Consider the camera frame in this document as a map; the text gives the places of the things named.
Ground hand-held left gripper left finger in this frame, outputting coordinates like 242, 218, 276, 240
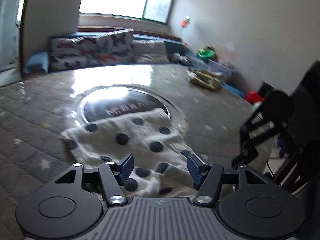
54, 153, 134, 207

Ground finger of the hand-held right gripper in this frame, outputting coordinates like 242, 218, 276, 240
231, 135, 269, 170
239, 90, 294, 141

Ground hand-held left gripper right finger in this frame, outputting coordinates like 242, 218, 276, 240
187, 154, 270, 206

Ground white blue polka dot pants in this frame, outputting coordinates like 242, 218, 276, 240
60, 107, 201, 198

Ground red plastic item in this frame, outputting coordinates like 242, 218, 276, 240
246, 91, 264, 105

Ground round black table inset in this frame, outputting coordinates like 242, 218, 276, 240
80, 86, 173, 127

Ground pale purple storage box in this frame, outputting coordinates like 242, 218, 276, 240
207, 59, 236, 81

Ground yellow crumpled cloth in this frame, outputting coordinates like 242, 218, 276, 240
187, 68, 226, 91

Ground green plastic basin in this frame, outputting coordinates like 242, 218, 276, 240
197, 48, 216, 61

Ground grey quilted table cover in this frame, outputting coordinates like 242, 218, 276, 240
0, 64, 275, 240

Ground beige cushion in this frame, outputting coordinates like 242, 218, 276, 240
132, 40, 171, 64

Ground butterfly print cushion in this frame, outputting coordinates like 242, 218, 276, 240
95, 28, 134, 66
48, 36, 101, 73

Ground blue sofa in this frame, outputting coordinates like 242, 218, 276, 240
24, 31, 190, 75

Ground white door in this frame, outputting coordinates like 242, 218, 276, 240
0, 0, 28, 73

